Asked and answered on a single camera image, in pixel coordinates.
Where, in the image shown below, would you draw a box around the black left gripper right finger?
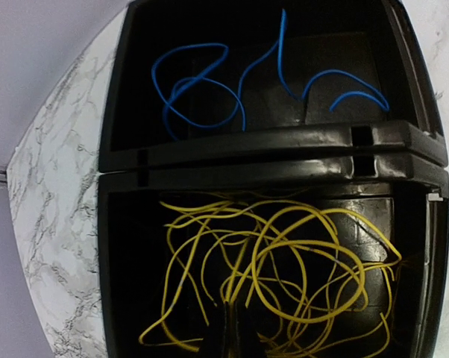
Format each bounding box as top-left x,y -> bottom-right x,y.
231,304 -> 266,358

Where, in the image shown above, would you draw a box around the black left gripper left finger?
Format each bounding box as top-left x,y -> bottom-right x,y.
197,303 -> 233,358

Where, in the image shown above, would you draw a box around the black three-compartment plastic bin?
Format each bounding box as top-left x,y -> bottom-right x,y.
98,1 -> 449,357

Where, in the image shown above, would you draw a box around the blue cable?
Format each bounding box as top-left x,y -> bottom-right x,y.
151,7 -> 392,142

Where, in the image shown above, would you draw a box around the yellow cable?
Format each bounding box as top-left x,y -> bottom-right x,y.
137,192 -> 404,358

